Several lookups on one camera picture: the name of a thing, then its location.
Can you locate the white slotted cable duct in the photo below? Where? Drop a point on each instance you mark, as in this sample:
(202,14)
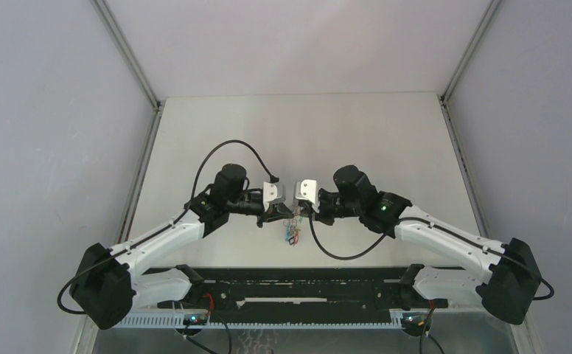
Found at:
(153,320)

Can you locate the left circuit board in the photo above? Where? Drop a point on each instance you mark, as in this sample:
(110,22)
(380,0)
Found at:
(195,319)

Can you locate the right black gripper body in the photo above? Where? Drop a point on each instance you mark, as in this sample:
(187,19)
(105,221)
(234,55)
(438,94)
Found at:
(332,206)

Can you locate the aluminium frame post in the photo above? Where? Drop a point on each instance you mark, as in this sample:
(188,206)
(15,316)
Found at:
(104,11)
(445,102)

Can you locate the right circuit board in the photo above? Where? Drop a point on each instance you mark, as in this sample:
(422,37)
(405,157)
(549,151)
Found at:
(415,325)

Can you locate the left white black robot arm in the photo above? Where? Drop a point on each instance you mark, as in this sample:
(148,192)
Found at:
(110,282)

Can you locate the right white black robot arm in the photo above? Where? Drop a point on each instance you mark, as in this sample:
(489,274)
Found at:
(503,278)

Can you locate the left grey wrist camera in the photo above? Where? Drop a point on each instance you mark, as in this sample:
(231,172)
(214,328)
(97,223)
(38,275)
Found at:
(272,194)

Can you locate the circuit board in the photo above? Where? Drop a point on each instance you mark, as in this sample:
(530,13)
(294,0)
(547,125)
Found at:
(415,325)
(195,319)

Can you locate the left aluminium frame post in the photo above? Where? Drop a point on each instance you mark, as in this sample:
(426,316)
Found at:
(104,11)

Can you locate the large keyring with key tags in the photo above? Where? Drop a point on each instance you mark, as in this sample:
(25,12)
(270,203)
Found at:
(292,230)

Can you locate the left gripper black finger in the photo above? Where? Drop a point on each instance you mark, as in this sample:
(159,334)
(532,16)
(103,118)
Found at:
(262,219)
(280,210)

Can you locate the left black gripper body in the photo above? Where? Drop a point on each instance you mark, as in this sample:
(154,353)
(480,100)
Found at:
(246,205)

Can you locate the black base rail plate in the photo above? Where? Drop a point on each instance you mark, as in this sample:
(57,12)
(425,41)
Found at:
(302,294)

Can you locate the right aluminium frame post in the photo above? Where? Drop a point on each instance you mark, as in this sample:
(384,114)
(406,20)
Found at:
(445,102)

